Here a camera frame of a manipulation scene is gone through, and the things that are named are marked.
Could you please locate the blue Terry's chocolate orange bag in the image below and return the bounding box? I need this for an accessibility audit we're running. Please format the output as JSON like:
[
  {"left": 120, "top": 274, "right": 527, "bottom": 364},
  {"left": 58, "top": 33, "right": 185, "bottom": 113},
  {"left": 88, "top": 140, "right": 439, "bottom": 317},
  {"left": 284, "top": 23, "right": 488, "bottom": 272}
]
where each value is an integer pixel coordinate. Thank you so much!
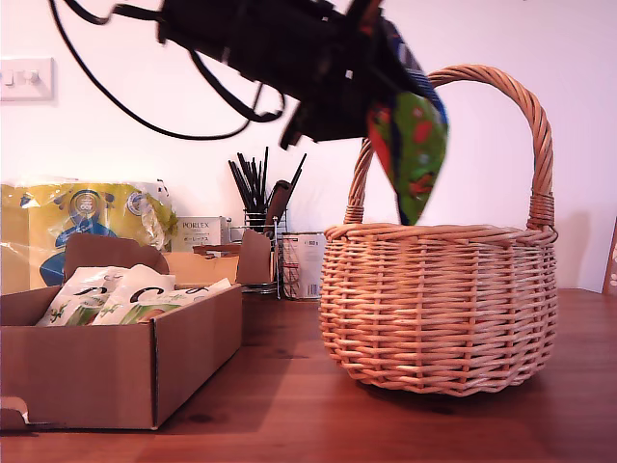
[{"left": 364, "top": 12, "right": 450, "bottom": 227}]

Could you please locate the white Porlex box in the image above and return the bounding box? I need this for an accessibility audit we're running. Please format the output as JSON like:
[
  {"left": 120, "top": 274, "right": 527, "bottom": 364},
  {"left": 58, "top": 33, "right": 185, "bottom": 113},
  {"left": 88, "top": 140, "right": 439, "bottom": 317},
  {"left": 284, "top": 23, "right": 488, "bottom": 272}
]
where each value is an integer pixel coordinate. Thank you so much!
[{"left": 176, "top": 215, "right": 231, "bottom": 255}]

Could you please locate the brown cardboard box with lid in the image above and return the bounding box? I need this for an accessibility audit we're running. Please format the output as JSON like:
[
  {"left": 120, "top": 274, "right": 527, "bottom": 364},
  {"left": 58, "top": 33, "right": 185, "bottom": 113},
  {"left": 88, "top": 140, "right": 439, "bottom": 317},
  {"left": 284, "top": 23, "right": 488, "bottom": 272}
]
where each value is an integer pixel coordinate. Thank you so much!
[{"left": 0, "top": 229, "right": 279, "bottom": 431}]

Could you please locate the black chopstick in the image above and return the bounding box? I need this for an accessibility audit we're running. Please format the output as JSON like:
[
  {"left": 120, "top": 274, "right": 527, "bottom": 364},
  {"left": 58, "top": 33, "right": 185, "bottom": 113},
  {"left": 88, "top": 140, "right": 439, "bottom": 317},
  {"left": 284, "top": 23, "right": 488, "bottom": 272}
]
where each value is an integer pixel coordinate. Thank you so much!
[
  {"left": 246, "top": 156, "right": 264, "bottom": 213},
  {"left": 235, "top": 152, "right": 259, "bottom": 213},
  {"left": 283, "top": 152, "right": 309, "bottom": 194},
  {"left": 228, "top": 160, "right": 255, "bottom": 213},
  {"left": 259, "top": 146, "right": 270, "bottom": 213}
]

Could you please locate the dark kitchen spatula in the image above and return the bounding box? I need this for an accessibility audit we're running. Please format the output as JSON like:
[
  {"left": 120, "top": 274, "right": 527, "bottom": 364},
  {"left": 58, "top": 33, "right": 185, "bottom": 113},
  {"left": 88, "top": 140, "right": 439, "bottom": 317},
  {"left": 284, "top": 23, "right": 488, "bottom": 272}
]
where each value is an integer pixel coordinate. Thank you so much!
[{"left": 263, "top": 179, "right": 294, "bottom": 232}]

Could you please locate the white tin with red label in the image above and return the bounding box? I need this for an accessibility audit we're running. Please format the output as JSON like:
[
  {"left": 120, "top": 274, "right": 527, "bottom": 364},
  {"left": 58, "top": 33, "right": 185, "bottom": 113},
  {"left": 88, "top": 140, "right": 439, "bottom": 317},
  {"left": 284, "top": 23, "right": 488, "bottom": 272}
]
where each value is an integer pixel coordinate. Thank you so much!
[{"left": 280, "top": 231, "right": 323, "bottom": 301}]

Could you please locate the yellow plastic-wrapped paper roll pack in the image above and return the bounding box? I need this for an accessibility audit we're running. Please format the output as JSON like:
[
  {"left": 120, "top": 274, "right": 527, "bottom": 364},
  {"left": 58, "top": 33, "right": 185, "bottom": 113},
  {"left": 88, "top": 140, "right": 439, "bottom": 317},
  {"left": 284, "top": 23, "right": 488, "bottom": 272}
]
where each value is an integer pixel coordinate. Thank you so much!
[{"left": 0, "top": 177, "right": 179, "bottom": 298}]

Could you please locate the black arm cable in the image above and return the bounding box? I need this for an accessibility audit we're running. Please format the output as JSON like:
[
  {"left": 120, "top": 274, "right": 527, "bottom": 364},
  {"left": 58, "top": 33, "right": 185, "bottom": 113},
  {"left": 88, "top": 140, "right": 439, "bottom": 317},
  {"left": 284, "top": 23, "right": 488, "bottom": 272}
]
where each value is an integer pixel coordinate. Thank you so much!
[
  {"left": 64, "top": 0, "right": 168, "bottom": 26},
  {"left": 191, "top": 47, "right": 286, "bottom": 123},
  {"left": 47, "top": 0, "right": 285, "bottom": 142}
]

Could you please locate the chrome wire utensil holder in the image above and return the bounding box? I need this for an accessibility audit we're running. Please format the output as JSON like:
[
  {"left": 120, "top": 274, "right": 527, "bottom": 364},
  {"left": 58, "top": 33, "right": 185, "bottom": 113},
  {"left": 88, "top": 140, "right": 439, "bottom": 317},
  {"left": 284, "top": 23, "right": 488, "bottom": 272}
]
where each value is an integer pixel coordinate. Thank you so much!
[{"left": 228, "top": 206, "right": 289, "bottom": 296}]

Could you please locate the woven wicker basket with handle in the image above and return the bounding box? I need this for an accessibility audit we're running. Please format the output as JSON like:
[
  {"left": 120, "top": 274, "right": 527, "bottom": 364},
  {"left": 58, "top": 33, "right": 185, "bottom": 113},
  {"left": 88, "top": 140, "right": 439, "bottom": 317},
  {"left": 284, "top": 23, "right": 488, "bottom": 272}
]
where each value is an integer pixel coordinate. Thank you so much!
[{"left": 318, "top": 64, "right": 559, "bottom": 398}]

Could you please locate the white wall light switch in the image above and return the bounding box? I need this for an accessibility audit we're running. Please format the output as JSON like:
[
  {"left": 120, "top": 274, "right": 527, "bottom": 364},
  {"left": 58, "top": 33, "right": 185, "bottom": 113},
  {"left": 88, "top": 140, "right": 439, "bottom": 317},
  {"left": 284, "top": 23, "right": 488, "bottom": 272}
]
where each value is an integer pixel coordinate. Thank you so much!
[{"left": 0, "top": 57, "right": 55, "bottom": 102}]

